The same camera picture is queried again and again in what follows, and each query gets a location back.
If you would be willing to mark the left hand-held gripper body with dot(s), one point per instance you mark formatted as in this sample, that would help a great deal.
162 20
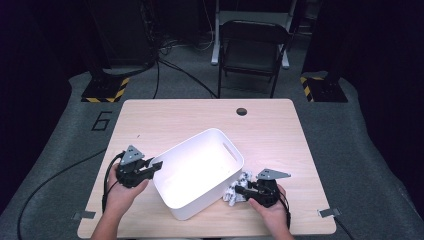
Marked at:
130 173

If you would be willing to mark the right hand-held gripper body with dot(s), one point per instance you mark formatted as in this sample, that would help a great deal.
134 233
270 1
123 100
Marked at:
266 193

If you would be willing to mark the white patterned cloth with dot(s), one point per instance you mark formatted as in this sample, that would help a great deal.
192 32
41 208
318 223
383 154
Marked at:
231 197

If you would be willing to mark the white plastic bin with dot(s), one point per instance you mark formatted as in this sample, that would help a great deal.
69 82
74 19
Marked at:
196 173

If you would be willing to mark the person's right hand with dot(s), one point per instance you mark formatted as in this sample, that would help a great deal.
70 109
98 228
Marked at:
275 218

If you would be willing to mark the person's left hand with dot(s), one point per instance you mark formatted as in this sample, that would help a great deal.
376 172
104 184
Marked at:
120 200

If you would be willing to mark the grey tape piece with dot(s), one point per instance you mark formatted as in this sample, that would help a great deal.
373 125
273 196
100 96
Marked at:
329 212
85 215

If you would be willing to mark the black yellow-striped stand base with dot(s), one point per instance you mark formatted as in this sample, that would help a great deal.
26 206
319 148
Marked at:
328 91
103 88

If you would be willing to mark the dark equipment cabinet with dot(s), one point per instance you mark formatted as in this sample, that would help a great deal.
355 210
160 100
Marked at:
123 33

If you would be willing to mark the black folding chair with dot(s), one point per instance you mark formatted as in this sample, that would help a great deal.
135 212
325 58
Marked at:
253 33
216 33

